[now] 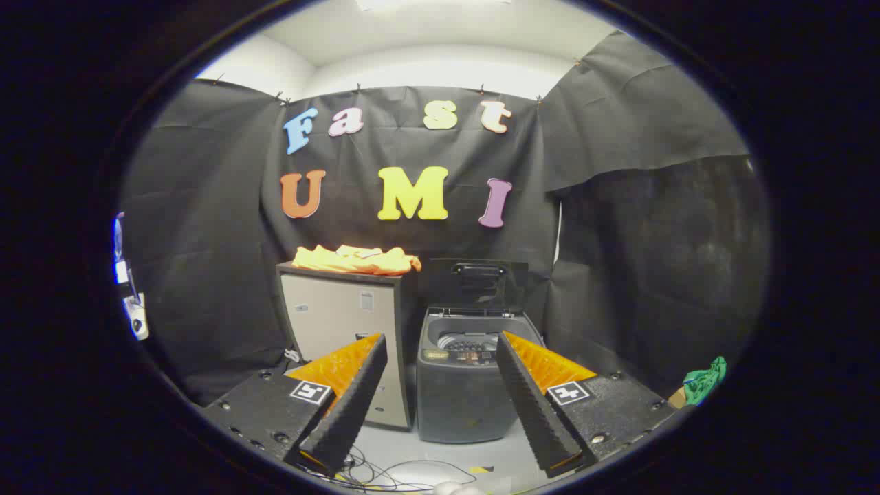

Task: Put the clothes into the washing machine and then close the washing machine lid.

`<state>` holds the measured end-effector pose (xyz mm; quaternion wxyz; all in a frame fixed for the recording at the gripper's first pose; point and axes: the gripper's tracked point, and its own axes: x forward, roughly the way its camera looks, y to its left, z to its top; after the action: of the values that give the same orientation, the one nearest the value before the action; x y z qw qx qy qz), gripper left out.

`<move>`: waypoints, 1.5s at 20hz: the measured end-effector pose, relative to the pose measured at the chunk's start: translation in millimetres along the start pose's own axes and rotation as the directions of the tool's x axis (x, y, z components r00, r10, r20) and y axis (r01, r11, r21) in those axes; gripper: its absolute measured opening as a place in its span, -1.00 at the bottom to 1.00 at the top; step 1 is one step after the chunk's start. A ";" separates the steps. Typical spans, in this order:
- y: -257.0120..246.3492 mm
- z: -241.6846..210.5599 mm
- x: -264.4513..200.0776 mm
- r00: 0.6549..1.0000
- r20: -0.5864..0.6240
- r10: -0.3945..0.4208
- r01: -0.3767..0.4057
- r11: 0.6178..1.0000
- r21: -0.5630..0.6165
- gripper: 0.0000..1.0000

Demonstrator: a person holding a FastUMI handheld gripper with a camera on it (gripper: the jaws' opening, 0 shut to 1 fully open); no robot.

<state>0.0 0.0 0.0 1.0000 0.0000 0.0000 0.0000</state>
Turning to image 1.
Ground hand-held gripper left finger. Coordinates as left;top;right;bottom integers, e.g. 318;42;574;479
203;333;389;479

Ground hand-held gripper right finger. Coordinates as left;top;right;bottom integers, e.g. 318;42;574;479
495;331;678;480

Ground grey washing machine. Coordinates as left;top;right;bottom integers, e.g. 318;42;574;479
416;307;544;444

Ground orange shirt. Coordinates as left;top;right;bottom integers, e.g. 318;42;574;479
292;245;422;276

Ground beige cabinet with dark top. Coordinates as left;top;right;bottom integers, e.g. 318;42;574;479
276;261;420;432

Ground green cloth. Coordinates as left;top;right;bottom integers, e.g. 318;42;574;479
683;356;727;406

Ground black backdrop cloth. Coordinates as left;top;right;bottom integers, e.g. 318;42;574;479
120;31;771;406

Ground white device with blue light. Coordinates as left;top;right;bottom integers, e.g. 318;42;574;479
113;213;150;341

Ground ceiling light panel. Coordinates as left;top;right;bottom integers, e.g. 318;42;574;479
356;0;513;11

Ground black floor cables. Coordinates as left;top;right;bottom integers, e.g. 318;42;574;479
330;447;479;492

